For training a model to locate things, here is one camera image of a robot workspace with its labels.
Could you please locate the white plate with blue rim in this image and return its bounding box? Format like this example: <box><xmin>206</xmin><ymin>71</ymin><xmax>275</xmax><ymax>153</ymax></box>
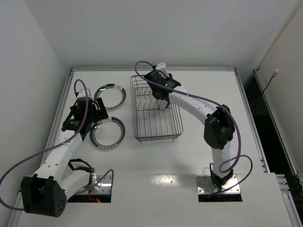
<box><xmin>157</xmin><ymin>100</ymin><xmax>170</xmax><ymax>111</ymax></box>

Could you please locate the green red rimmed plate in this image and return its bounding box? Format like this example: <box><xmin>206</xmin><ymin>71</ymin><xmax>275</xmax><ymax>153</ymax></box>
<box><xmin>89</xmin><ymin>116</ymin><xmax>126</xmax><ymax>151</ymax></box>
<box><xmin>94</xmin><ymin>83</ymin><xmax>126</xmax><ymax>111</ymax></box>

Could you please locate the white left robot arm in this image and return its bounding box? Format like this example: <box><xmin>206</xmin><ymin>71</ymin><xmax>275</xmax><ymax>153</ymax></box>
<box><xmin>20</xmin><ymin>96</ymin><xmax>108</xmax><ymax>217</ymax></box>

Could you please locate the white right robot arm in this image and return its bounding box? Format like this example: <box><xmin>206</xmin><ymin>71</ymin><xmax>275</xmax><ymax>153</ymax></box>
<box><xmin>144</xmin><ymin>70</ymin><xmax>235</xmax><ymax>190</ymax></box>

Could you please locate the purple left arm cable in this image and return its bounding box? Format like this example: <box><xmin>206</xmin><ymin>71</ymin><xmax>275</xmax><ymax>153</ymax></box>
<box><xmin>0</xmin><ymin>79</ymin><xmax>114</xmax><ymax>211</ymax></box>

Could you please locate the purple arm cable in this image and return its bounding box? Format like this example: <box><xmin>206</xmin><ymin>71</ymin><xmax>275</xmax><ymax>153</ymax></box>
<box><xmin>0</xmin><ymin>79</ymin><xmax>114</xmax><ymax>211</ymax></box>
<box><xmin>134</xmin><ymin>61</ymin><xmax>253</xmax><ymax>198</ymax></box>

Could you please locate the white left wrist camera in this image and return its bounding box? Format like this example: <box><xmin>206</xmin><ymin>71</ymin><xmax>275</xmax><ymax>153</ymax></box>
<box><xmin>81</xmin><ymin>87</ymin><xmax>91</xmax><ymax>96</ymax></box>

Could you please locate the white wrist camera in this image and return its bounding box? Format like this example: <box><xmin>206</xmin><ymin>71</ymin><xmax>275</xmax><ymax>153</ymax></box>
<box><xmin>155</xmin><ymin>62</ymin><xmax>169</xmax><ymax>78</ymax></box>
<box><xmin>81</xmin><ymin>87</ymin><xmax>91</xmax><ymax>96</ymax></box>

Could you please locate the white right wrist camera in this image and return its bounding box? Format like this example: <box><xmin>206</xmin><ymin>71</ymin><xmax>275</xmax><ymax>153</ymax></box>
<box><xmin>155</xmin><ymin>62</ymin><xmax>169</xmax><ymax>78</ymax></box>

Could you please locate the grey wire dish rack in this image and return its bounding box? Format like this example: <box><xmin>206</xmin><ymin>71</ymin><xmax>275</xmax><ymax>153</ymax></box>
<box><xmin>131</xmin><ymin>76</ymin><xmax>183</xmax><ymax>142</ymax></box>

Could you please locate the aluminium table frame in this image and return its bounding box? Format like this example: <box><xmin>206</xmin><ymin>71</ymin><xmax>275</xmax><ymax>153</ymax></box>
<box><xmin>7</xmin><ymin>66</ymin><xmax>303</xmax><ymax>227</ymax></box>

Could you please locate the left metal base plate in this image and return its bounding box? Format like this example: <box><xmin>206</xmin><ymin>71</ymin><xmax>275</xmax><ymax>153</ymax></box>
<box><xmin>79</xmin><ymin>174</ymin><xmax>113</xmax><ymax>195</ymax></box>

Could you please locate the metal base plate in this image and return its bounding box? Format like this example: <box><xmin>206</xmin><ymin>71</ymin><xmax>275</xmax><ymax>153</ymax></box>
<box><xmin>196</xmin><ymin>175</ymin><xmax>241</xmax><ymax>195</ymax></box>
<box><xmin>79</xmin><ymin>174</ymin><xmax>113</xmax><ymax>195</ymax></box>

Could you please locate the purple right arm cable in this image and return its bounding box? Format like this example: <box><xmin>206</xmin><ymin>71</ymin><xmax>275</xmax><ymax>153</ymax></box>
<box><xmin>134</xmin><ymin>61</ymin><xmax>253</xmax><ymax>198</ymax></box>

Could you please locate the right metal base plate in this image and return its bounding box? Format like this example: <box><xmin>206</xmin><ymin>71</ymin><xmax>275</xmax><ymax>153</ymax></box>
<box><xmin>196</xmin><ymin>175</ymin><xmax>241</xmax><ymax>195</ymax></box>

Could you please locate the black wall cable with plug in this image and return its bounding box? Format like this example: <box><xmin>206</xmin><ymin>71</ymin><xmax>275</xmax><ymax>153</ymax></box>
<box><xmin>261</xmin><ymin>69</ymin><xmax>280</xmax><ymax>95</ymax></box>

